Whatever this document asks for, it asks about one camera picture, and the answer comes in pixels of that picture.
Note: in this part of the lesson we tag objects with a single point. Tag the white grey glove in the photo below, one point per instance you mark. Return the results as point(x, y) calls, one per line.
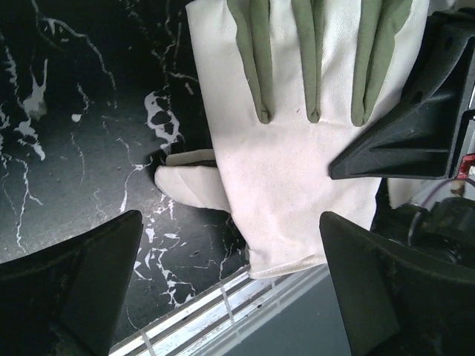
point(287, 86)

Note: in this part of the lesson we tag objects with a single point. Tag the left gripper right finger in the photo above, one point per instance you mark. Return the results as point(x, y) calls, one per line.
point(396, 300)

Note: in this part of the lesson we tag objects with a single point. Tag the aluminium front rail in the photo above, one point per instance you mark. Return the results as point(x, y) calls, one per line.
point(222, 317)

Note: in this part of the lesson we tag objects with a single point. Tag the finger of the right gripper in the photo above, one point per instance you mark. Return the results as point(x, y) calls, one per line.
point(428, 133)

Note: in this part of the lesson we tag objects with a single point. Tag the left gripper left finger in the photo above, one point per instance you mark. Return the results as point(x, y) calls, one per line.
point(66, 299)

